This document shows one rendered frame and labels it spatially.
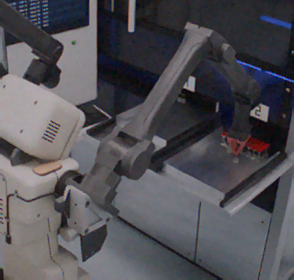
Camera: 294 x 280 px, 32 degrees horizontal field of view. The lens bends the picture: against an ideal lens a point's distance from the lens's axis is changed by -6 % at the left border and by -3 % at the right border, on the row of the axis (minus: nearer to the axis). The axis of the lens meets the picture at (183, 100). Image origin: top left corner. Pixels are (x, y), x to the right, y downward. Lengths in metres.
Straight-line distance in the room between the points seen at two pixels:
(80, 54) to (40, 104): 1.13
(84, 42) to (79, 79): 0.17
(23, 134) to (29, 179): 0.10
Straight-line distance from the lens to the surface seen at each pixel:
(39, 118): 1.17
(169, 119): 2.11
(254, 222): 2.19
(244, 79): 1.63
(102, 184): 1.16
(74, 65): 2.29
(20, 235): 1.30
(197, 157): 1.88
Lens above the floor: 1.91
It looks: 27 degrees down
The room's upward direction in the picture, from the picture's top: 3 degrees clockwise
